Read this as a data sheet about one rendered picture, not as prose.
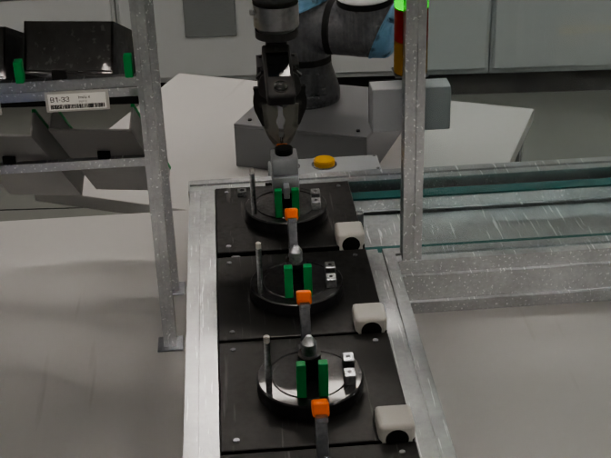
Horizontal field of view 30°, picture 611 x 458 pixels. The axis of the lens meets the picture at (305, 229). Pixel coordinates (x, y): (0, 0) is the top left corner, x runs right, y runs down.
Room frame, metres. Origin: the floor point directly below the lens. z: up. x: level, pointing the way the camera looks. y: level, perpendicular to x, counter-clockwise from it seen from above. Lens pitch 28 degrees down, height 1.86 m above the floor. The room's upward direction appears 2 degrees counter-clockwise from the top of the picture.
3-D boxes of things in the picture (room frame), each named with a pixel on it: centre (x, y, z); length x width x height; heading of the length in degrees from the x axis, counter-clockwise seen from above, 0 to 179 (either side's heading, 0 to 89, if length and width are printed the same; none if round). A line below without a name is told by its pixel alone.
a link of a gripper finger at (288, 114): (1.82, 0.02, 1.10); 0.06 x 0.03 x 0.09; 4
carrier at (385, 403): (1.23, 0.00, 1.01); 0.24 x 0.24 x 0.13; 4
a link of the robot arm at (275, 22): (1.82, 0.04, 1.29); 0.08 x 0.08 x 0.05
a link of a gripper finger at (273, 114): (1.82, 0.05, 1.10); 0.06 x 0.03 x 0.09; 4
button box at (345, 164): (1.95, -0.04, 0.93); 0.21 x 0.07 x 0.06; 94
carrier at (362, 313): (1.47, 0.02, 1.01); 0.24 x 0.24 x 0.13; 4
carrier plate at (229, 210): (1.73, 0.03, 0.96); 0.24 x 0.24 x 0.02; 4
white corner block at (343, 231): (1.64, -0.07, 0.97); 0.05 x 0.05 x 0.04; 4
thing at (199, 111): (2.27, 0.01, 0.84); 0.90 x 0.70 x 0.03; 70
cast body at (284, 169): (1.72, 0.03, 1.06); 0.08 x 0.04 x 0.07; 3
